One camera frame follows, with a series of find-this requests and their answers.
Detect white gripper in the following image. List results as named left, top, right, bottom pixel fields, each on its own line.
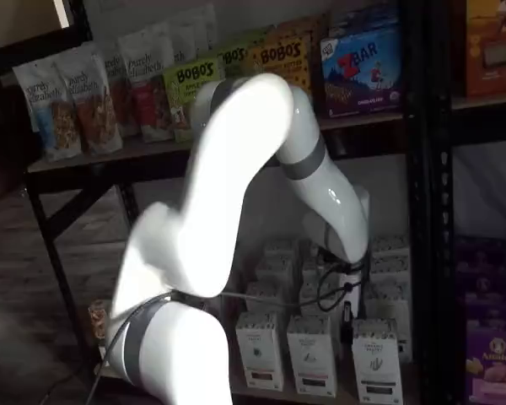
left=339, top=271, right=365, bottom=339

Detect white box green strip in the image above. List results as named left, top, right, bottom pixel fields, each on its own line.
left=370, top=235, right=411, bottom=259
left=363, top=281, right=411, bottom=338
left=368, top=254, right=411, bottom=288
left=351, top=317, right=400, bottom=402

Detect white box pink strip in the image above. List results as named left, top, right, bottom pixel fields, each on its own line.
left=300, top=256, right=335, bottom=284
left=299, top=279, right=342, bottom=317
left=286, top=313, right=339, bottom=398

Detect wooden shelf board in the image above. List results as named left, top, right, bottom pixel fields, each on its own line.
left=450, top=94, right=506, bottom=111
left=96, top=235, right=411, bottom=405
left=27, top=112, right=406, bottom=174

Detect white box orange strip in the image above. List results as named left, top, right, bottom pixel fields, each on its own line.
left=262, top=237, right=299, bottom=262
left=235, top=312, right=286, bottom=390
left=256, top=257, right=294, bottom=288
left=245, top=281, right=284, bottom=317

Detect purple Annie's snack box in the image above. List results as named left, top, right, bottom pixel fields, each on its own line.
left=457, top=290, right=506, bottom=327
left=454, top=235, right=506, bottom=296
left=465, top=320, right=506, bottom=405

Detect blue ZBar box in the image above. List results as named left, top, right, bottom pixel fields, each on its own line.
left=320, top=20, right=402, bottom=118
left=328, top=3, right=401, bottom=31

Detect green Nature's Path oatmeal box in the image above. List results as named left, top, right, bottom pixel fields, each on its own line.
left=88, top=299, right=111, bottom=343

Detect yellow Bobo's peanut butter box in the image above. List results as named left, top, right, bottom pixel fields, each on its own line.
left=250, top=35, right=315, bottom=107

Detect green Bobo's apple pie box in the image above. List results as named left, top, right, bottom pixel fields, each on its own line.
left=163, top=57, right=221, bottom=143

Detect orange snack box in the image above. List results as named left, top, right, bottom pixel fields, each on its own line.
left=465, top=0, right=506, bottom=100

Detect red label granola bag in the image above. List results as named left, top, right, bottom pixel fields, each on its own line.
left=117, top=30, right=176, bottom=143

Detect white granola bag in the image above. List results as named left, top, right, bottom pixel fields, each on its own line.
left=193, top=3, right=218, bottom=57
left=168, top=12, right=200, bottom=65
left=103, top=52, right=130, bottom=138

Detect orange label granola bag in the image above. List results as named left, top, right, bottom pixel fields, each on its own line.
left=52, top=43, right=124, bottom=155

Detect blue label granola bag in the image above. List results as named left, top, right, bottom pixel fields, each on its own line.
left=12, top=58, right=83, bottom=164

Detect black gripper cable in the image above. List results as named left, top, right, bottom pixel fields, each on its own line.
left=298, top=260, right=369, bottom=310

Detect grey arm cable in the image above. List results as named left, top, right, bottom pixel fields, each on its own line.
left=86, top=290, right=301, bottom=405

